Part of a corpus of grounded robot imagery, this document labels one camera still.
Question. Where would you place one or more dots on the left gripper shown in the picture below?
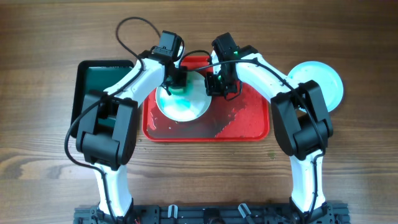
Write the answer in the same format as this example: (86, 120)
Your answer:
(179, 80)

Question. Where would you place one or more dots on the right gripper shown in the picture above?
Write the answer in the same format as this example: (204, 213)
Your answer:
(212, 91)

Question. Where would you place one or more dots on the green yellow sponge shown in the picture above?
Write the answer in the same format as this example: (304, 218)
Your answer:
(177, 91)

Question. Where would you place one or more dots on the white plate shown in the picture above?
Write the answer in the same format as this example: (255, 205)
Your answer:
(186, 106)

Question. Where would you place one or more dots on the light blue plate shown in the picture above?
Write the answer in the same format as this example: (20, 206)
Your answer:
(327, 78)

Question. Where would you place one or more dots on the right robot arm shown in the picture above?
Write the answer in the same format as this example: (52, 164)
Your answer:
(302, 124)

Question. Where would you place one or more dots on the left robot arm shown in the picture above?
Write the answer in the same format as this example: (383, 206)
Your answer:
(106, 128)

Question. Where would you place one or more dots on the red plastic tray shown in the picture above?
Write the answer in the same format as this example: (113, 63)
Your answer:
(245, 118)

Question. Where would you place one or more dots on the black water tray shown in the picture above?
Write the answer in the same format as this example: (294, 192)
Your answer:
(97, 75)

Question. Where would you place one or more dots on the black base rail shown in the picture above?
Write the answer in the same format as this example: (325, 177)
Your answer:
(243, 213)

